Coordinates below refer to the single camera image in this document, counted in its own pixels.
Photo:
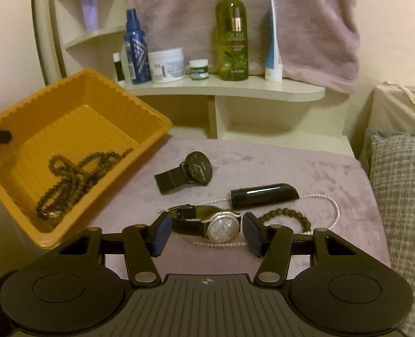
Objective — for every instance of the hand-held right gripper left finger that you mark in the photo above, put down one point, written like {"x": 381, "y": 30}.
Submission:
{"x": 160, "y": 235}

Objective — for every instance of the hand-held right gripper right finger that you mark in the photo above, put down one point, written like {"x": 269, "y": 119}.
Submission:
{"x": 251, "y": 233}

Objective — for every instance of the glossy black case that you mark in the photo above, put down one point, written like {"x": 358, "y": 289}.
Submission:
{"x": 263, "y": 196}

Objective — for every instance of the orange plastic tray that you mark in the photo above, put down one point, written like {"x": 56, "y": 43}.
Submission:
{"x": 88, "y": 130}

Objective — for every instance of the reddish brown bead strand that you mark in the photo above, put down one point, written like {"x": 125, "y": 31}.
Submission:
{"x": 51, "y": 210}

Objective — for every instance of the purple plush table blanket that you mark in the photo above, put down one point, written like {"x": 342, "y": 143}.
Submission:
{"x": 299, "y": 168}

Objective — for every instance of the white capped lip balm stick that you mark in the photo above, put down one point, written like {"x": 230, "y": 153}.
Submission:
{"x": 118, "y": 68}

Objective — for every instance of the cream wooden shelf unit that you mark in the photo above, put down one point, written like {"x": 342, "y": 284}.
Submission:
{"x": 235, "y": 89}

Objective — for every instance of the grey plaid pillow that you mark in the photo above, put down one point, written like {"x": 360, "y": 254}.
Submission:
{"x": 404, "y": 217}

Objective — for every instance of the lilac tube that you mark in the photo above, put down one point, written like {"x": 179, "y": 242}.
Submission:
{"x": 89, "y": 10}

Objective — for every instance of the blue spray bottle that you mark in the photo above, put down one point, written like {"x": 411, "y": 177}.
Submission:
{"x": 137, "y": 52}

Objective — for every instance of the small green label jar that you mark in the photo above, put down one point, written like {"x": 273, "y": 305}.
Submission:
{"x": 198, "y": 71}

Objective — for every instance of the white cream jar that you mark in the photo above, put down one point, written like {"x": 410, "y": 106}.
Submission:
{"x": 167, "y": 66}

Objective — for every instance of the blue and white tube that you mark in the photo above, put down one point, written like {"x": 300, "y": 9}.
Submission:
{"x": 272, "y": 49}

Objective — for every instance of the olive green spray bottle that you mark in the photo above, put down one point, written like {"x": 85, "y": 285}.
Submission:
{"x": 232, "y": 42}

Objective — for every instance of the cream pillow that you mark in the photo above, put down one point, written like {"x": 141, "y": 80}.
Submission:
{"x": 400, "y": 108}

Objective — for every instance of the purple hanging towel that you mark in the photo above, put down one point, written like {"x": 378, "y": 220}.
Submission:
{"x": 299, "y": 24}

